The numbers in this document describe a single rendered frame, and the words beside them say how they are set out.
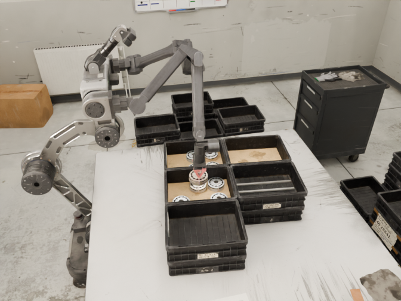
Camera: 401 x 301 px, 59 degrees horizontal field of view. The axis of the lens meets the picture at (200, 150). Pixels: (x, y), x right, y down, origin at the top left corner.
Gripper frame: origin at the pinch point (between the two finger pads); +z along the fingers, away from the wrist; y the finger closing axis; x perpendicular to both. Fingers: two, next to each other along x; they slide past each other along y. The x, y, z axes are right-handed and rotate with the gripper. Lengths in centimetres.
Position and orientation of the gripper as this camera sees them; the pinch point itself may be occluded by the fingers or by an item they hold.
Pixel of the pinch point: (199, 173)
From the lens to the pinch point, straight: 192.5
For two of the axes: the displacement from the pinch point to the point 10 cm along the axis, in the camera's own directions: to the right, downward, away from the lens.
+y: -0.8, -5.9, 8.0
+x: -10.0, 0.2, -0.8
